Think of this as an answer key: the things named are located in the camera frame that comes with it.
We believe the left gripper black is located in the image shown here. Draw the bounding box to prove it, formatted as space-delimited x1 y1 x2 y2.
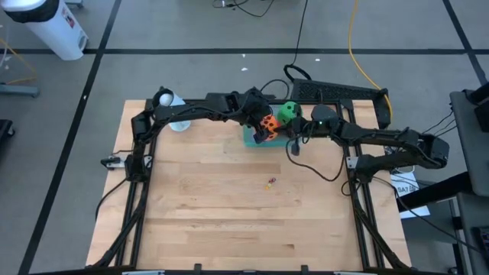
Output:
244 87 274 145

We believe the orange foam die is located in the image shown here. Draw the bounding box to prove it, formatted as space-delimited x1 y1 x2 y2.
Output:
261 113 283 143

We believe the teal translucent plastic bin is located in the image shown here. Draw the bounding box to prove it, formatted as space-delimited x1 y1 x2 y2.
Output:
242 103 291 149

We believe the green foam die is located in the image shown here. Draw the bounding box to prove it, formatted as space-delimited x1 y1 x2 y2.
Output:
276 100 304 127

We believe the black perforated box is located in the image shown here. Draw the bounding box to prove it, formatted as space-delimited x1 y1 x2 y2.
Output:
290 78 384 102

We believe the white paper sheet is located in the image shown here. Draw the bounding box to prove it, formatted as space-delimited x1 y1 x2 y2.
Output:
389 171 431 220

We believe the black metal beam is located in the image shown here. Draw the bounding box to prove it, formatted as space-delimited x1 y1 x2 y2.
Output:
396 170 474 213

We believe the grey equipment cart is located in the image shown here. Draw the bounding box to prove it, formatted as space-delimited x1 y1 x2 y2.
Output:
449 89 489 198

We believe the black device box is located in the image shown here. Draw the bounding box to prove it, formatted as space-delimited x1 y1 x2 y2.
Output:
462 82 489 133

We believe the grey cabinet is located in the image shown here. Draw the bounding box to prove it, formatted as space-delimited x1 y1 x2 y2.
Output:
449 192 489 275

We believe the white cylindrical waste bin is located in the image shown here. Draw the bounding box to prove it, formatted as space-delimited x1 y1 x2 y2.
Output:
0 0 89 61

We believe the grey stand base bar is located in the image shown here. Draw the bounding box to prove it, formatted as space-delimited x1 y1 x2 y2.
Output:
0 82 41 99

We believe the black chair base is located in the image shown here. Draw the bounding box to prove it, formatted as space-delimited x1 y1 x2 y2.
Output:
0 118 16 154

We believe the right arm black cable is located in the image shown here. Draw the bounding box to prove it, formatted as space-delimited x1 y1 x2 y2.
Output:
284 137 347 183

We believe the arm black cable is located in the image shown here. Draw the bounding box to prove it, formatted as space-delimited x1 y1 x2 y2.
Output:
284 137 347 183
259 78 291 101

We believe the black aluminium table frame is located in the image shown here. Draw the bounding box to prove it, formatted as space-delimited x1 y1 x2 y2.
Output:
86 98 413 275

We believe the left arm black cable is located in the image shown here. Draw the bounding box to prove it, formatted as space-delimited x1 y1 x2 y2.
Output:
259 78 291 101

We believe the black upright post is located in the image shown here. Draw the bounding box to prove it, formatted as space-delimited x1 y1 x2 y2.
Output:
376 88 393 128

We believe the black power cable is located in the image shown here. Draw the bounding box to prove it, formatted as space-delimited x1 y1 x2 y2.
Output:
283 0 309 83

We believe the yellow extension cable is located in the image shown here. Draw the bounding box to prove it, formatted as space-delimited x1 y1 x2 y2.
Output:
347 0 394 122

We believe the white camera on table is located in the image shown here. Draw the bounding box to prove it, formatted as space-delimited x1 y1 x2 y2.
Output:
152 87 192 133

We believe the black tangled cable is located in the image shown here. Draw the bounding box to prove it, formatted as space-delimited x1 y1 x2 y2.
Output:
212 0 277 18

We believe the long black cable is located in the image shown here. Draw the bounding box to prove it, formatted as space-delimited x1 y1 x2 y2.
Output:
94 176 133 223
374 176 483 254

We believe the thin yellow cable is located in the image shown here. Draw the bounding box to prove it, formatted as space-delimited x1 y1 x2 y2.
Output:
0 36 38 86

